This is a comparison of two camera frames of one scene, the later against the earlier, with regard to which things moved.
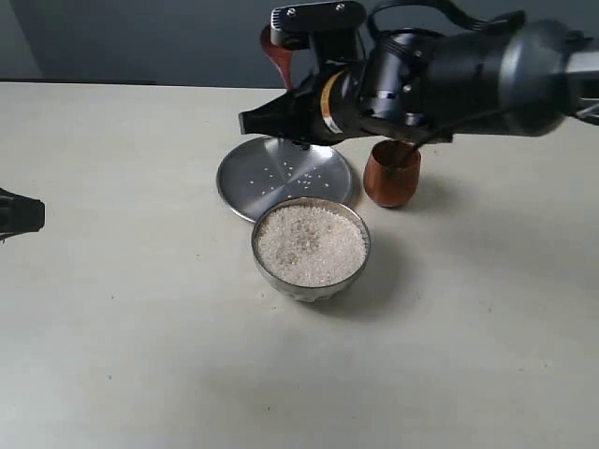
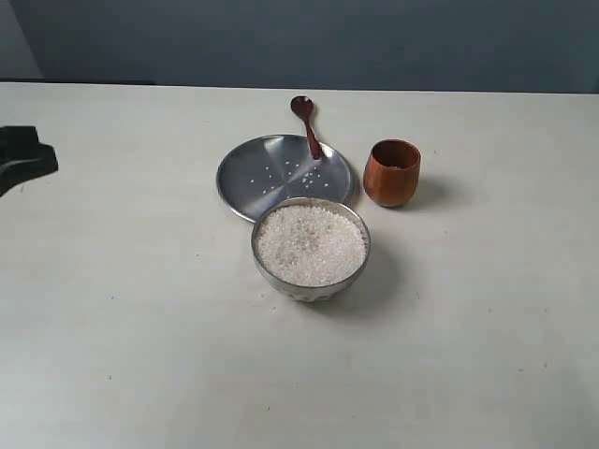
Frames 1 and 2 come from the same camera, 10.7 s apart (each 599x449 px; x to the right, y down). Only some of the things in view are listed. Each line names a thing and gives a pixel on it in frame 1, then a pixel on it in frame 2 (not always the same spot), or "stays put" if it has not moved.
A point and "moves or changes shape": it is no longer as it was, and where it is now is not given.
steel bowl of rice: (310, 249) stays put
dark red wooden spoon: (281, 55) moves or changes shape
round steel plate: (263, 169) stays put
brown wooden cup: (391, 174) stays put
